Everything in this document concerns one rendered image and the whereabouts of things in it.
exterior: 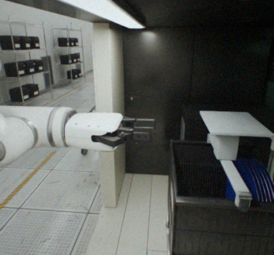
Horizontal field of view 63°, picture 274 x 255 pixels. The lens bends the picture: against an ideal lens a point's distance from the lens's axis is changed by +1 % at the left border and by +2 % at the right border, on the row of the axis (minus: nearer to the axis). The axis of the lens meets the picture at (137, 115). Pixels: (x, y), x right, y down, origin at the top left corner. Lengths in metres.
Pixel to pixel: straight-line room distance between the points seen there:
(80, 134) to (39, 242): 1.58
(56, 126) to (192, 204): 0.28
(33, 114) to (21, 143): 0.07
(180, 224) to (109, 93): 0.34
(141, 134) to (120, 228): 0.35
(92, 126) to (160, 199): 0.44
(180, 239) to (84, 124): 0.27
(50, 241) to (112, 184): 1.29
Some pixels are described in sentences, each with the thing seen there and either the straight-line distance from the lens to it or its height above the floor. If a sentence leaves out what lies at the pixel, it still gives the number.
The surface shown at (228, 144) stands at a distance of 0.46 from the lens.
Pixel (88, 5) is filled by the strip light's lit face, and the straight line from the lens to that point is 0.22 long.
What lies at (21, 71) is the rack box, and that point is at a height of 0.77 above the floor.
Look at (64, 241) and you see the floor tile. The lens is 1.91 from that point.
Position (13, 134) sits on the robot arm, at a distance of 0.43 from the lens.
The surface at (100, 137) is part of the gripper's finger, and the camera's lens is 0.42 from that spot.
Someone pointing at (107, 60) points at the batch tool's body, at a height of 1.31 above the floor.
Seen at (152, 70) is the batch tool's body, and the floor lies 1.27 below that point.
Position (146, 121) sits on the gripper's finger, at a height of 1.20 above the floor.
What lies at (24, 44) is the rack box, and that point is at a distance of 5.26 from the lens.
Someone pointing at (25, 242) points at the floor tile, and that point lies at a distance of 2.00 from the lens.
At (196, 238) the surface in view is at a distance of 0.45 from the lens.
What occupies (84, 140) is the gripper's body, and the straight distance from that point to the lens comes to 0.43.
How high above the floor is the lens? 1.36
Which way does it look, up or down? 19 degrees down
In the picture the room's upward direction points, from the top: straight up
